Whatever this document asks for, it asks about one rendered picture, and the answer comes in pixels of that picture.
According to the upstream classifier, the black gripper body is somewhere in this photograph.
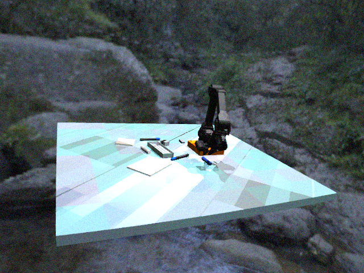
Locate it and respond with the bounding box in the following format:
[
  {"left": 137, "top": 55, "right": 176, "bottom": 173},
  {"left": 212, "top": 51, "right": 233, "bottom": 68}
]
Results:
[{"left": 195, "top": 134, "right": 217, "bottom": 151}]

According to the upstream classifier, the grey keyboard with white letter keys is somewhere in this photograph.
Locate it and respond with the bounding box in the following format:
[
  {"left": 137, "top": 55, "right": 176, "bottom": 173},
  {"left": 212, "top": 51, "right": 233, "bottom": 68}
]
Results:
[{"left": 147, "top": 141, "right": 174, "bottom": 158}]

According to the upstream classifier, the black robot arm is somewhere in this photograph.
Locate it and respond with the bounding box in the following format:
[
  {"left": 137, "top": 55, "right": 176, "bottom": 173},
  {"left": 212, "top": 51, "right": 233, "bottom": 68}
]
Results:
[{"left": 197, "top": 85, "right": 231, "bottom": 151}]

